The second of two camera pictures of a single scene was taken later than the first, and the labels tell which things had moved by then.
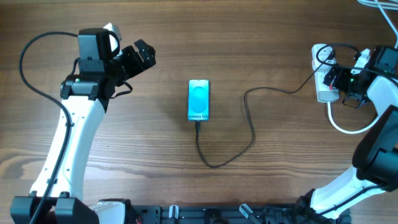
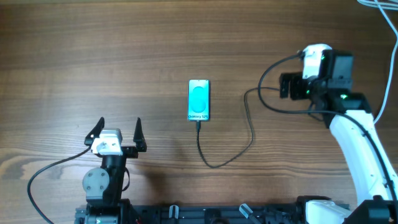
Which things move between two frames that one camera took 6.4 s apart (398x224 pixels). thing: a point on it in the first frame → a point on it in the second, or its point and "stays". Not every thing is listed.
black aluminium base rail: (272, 213) stays
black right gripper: (338, 81) → (296, 79)
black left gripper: (137, 66) → (130, 152)
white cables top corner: (380, 4) stays
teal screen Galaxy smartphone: (198, 100) stays
